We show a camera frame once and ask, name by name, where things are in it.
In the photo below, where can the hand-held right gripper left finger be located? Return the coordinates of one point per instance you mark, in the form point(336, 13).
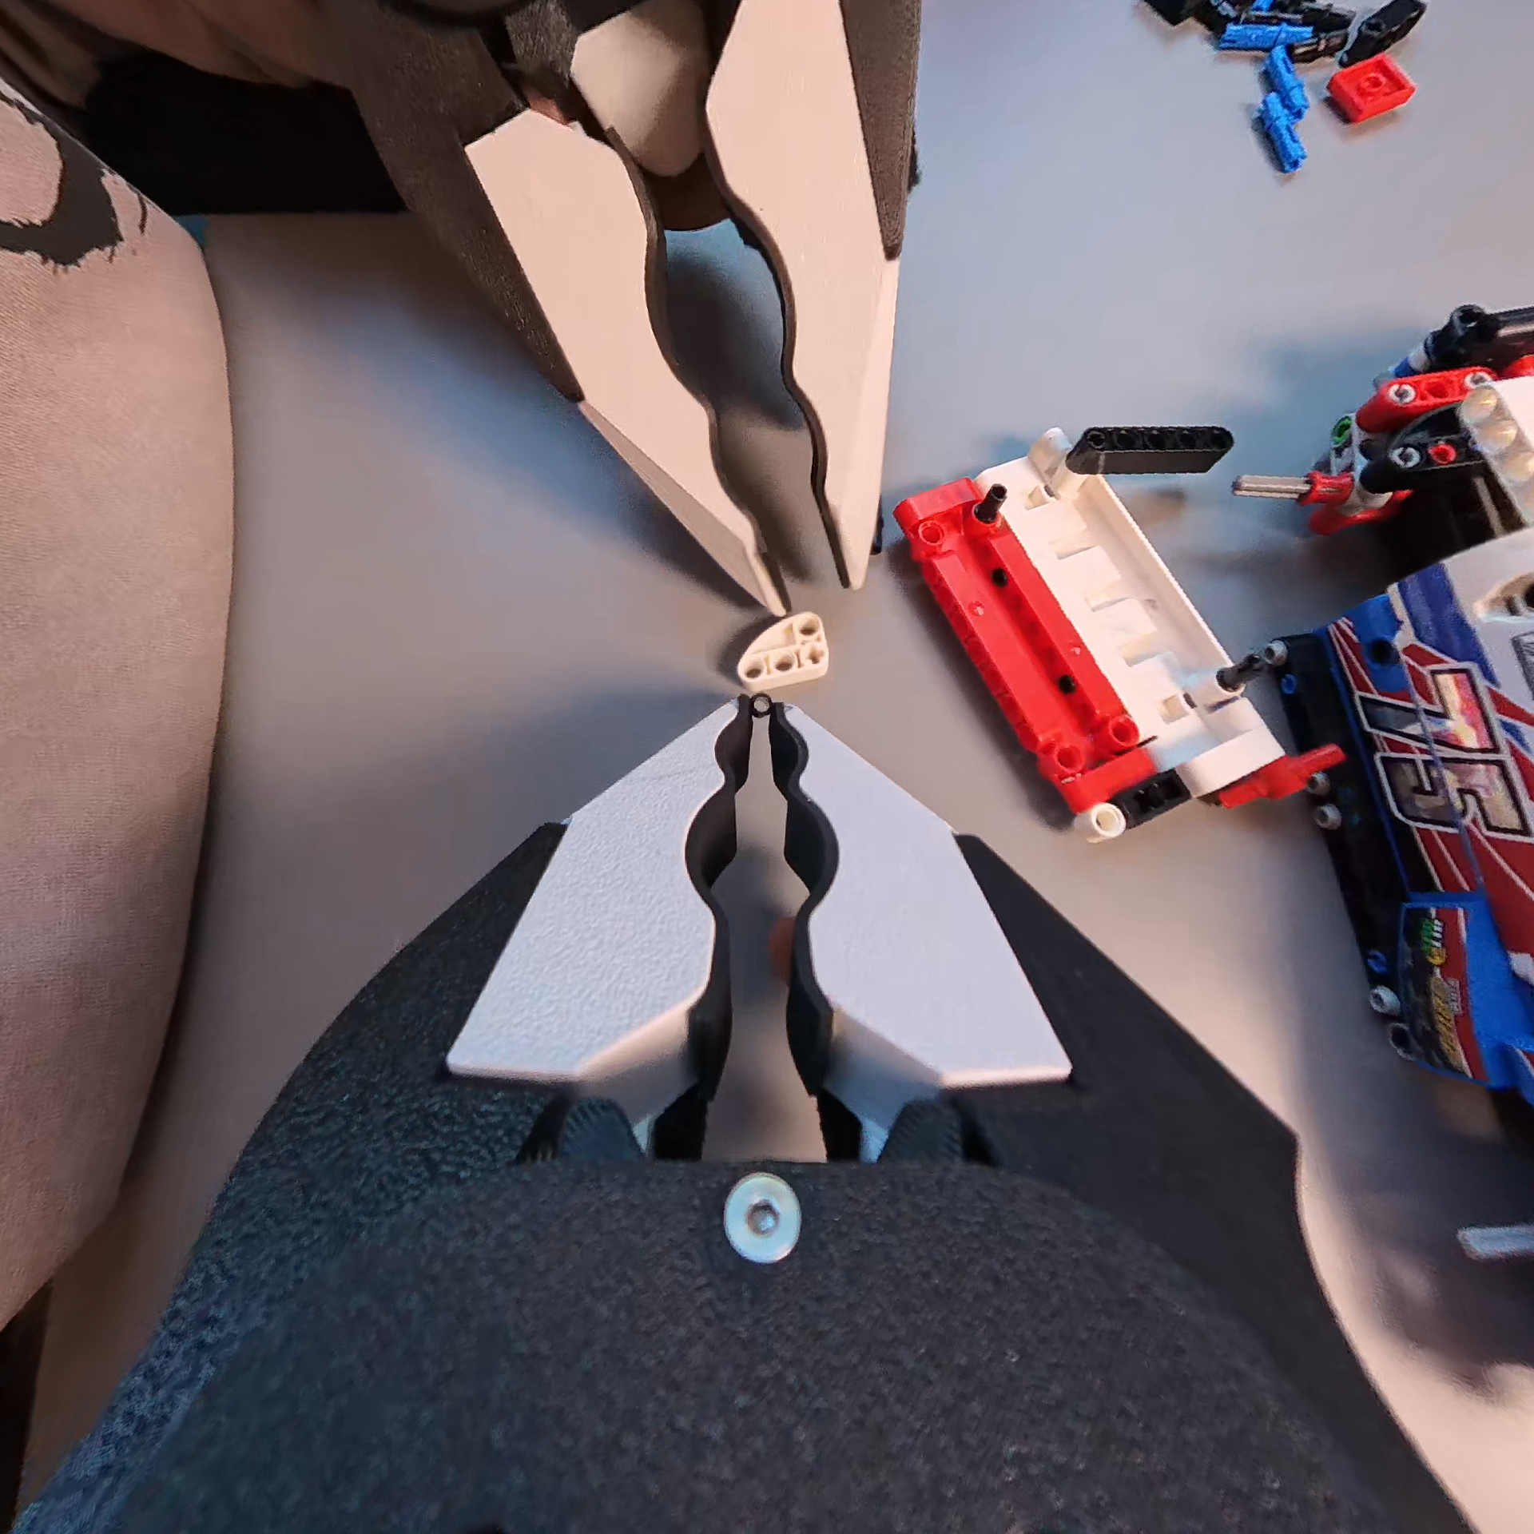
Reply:
point(599, 936)

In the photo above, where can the red square lego plate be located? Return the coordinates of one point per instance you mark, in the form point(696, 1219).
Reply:
point(1372, 88)

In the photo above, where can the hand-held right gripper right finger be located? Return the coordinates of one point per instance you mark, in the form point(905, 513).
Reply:
point(924, 947)

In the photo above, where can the pile of blue black pins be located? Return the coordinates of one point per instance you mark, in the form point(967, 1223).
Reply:
point(1277, 86)

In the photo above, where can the small white lego beam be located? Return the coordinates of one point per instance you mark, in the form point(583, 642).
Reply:
point(1502, 1240)

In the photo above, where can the red and white lego panel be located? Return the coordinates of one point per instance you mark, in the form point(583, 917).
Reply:
point(1083, 620)

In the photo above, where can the white triangular lego piece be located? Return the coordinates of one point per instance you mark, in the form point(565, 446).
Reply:
point(778, 651)

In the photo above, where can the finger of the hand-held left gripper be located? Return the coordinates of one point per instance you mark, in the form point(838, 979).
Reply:
point(573, 275)
point(827, 243)

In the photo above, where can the blue white red lego car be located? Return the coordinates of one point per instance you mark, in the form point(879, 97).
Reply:
point(1439, 743)

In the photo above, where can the black lego beam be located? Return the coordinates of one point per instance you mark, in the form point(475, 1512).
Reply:
point(1146, 446)

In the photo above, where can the black lego connector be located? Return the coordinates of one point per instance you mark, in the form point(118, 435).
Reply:
point(1387, 25)

